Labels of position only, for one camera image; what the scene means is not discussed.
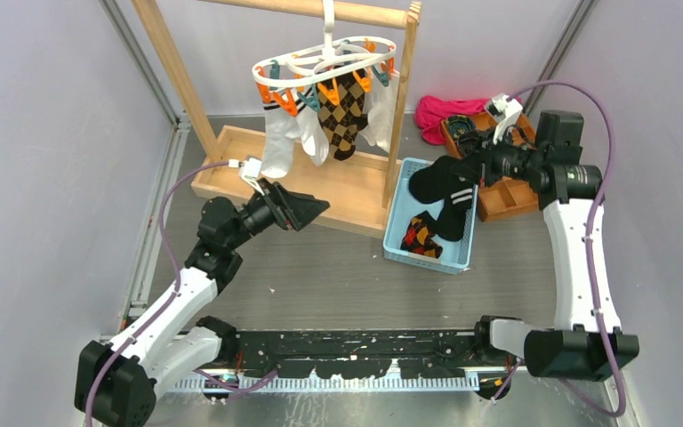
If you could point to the black sock white stripes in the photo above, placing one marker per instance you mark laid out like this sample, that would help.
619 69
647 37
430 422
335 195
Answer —
438 182

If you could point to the white clip sock hanger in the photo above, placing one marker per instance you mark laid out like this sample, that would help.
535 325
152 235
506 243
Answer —
302 75

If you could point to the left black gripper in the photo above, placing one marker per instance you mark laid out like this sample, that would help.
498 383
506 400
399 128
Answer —
305 207

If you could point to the brown argyle sock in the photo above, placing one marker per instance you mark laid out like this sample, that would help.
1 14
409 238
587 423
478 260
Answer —
341 115

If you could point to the wooden compartment tray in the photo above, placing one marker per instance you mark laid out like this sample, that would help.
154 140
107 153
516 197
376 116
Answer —
506 197

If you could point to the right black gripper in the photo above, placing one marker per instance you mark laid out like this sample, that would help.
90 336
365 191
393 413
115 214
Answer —
479 168

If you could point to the rolled dark sock in tray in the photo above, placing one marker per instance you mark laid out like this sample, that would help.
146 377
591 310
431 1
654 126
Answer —
455 126

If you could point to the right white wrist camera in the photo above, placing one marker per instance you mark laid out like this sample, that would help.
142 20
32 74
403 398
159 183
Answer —
505 111

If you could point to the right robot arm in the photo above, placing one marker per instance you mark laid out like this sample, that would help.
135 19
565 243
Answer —
586 341

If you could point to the pink cloth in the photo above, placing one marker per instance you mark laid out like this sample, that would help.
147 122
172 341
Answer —
431 111

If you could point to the white sock with stripes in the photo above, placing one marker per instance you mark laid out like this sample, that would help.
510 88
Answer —
281 131

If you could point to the wooden hanging rack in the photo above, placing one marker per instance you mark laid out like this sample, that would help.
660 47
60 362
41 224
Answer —
359 189

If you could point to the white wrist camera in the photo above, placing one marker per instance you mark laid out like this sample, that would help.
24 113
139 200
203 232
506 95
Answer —
505 111
250 173

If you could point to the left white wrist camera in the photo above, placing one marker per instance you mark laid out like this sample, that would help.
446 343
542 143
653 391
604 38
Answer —
250 173

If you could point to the white sock right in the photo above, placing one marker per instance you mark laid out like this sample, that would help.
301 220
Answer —
380 110

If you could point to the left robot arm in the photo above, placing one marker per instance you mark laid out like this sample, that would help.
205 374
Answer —
119 382

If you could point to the rolled dark sock centre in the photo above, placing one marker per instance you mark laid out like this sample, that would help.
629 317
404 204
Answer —
468 142

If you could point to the red yellow argyle sock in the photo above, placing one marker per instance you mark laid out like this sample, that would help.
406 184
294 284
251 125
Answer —
419 235

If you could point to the light blue plastic basket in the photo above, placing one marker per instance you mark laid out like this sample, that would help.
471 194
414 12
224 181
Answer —
455 257

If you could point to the white sock middle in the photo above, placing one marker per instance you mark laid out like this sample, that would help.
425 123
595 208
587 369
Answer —
313 140

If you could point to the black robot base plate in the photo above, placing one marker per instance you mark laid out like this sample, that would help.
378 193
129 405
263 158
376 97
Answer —
367 361

